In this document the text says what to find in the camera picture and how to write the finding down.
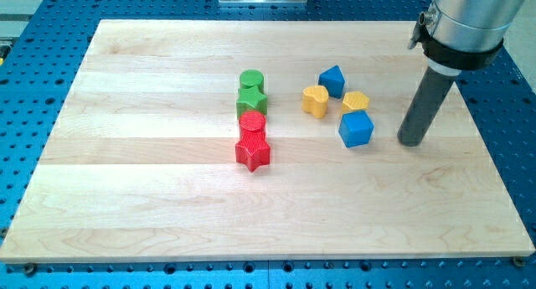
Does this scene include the blue cube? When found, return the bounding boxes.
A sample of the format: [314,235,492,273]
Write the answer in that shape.
[338,111,374,147]

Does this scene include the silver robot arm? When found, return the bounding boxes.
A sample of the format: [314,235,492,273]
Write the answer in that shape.
[408,0,525,70]

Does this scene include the yellow hexagon block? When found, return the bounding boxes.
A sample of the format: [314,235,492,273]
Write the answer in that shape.
[341,91,370,114]

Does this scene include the red star block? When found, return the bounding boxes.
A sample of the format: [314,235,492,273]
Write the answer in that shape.
[235,132,271,173]

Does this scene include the red cylinder block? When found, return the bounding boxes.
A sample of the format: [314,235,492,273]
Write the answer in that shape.
[239,111,266,138]

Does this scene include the green star block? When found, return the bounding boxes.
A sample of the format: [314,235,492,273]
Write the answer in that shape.
[236,85,268,118]

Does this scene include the yellow heart block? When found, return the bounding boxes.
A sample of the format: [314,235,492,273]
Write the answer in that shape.
[301,85,329,119]

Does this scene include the green cylinder block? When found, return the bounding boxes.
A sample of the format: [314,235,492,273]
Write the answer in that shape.
[239,70,265,93]

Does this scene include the blue triangle block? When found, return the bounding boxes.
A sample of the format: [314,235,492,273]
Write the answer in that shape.
[318,65,345,99]

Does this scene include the wooden board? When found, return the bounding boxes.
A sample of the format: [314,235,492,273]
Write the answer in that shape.
[1,20,534,263]

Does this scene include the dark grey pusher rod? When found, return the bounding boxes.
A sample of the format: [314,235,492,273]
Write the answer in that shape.
[397,67,459,147]

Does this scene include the blue perforated table plate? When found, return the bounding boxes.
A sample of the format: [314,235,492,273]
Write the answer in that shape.
[1,0,535,288]

